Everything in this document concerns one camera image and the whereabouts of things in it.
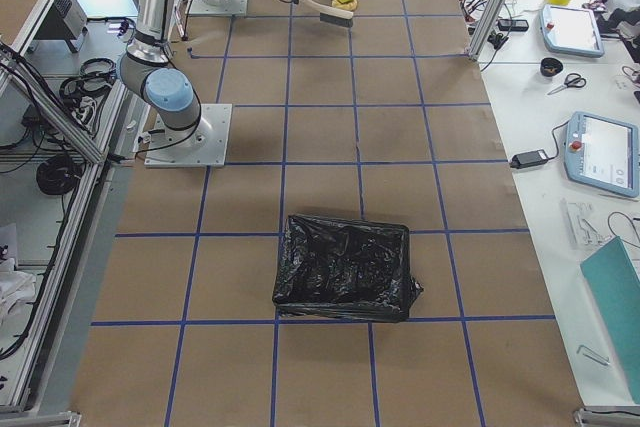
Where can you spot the white hand brush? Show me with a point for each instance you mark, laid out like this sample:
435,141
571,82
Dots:
330,14

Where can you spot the torn bagel piece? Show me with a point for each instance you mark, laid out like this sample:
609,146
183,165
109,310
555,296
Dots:
347,6

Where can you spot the teach pendant far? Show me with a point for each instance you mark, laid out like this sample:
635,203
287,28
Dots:
571,31

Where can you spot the teach pendant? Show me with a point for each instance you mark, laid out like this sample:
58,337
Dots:
571,31
603,153

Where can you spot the black power adapter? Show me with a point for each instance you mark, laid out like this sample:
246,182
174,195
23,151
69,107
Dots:
529,159

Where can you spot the scissors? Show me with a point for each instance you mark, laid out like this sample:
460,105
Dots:
572,80

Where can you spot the teach pendant near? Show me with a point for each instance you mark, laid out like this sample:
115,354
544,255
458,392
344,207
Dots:
603,153

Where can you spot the teal folder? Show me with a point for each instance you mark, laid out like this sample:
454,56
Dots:
614,285

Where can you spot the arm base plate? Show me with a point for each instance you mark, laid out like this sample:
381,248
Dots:
204,145
219,8

